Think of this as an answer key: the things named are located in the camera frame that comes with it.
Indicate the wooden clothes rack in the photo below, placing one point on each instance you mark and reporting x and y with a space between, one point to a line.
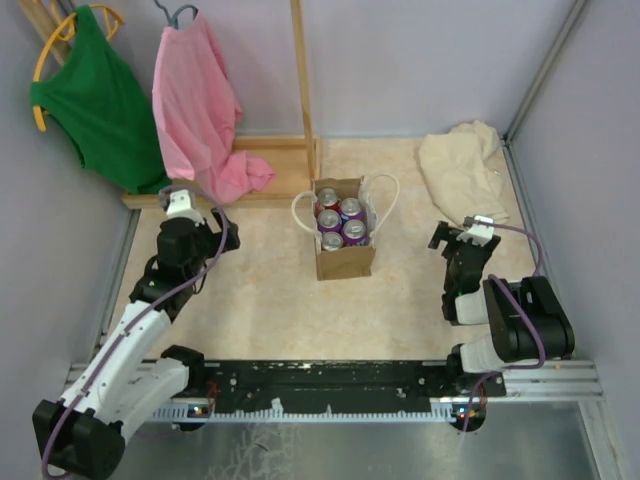
264 49

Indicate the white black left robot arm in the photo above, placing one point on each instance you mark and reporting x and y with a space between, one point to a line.
85 432

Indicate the aluminium frame rail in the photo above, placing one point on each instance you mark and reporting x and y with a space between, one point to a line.
570 380

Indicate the grey clothes hanger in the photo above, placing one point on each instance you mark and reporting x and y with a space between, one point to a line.
173 18

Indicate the cream folded cloth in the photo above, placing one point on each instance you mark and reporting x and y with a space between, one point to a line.
457 175

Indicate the green tank top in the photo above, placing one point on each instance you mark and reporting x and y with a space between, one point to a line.
92 93

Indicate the red soda can in bag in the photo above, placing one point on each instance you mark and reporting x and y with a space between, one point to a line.
327 199

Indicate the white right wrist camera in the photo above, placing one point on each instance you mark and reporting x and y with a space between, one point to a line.
479 230

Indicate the purple soda can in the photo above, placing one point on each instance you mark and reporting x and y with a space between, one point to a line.
354 233
351 209
328 221

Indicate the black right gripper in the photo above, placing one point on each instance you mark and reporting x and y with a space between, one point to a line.
447 234

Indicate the red soda can front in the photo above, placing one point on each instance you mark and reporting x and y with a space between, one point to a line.
331 241

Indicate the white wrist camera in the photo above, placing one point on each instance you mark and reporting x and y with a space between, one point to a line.
181 204
479 230

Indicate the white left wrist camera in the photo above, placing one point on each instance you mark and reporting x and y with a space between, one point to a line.
181 204

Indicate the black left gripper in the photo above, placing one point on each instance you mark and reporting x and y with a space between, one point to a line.
214 238

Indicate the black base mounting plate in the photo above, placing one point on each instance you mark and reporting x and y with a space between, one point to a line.
339 387

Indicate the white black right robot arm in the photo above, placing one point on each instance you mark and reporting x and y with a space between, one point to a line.
527 324

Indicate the pink shirt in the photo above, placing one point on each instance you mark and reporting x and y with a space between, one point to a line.
196 112

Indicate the yellow clothes hanger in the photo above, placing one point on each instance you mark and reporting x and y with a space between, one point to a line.
63 33

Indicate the red soda can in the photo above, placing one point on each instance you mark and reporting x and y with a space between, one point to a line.
331 241
327 199

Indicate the brown canvas bag white handles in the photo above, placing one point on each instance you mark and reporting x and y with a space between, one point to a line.
348 262

